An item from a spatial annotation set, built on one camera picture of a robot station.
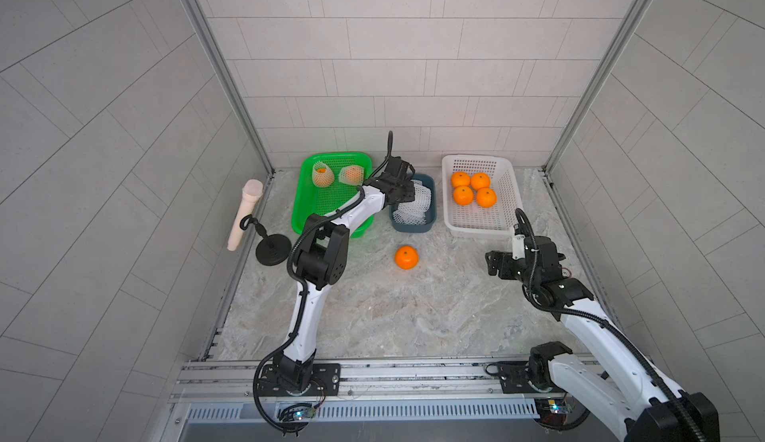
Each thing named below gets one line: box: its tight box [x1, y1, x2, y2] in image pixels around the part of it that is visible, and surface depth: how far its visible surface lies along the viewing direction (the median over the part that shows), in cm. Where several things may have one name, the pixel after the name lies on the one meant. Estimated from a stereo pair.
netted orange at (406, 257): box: [394, 244, 420, 271], surface depth 91 cm
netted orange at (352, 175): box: [338, 165, 365, 187], surface depth 110 cm
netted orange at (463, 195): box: [453, 185, 475, 207], surface depth 106 cm
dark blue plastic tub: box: [389, 173, 438, 233], surface depth 101 cm
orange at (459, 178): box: [450, 171, 472, 189], surface depth 110 cm
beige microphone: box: [227, 179, 264, 252], surface depth 77 cm
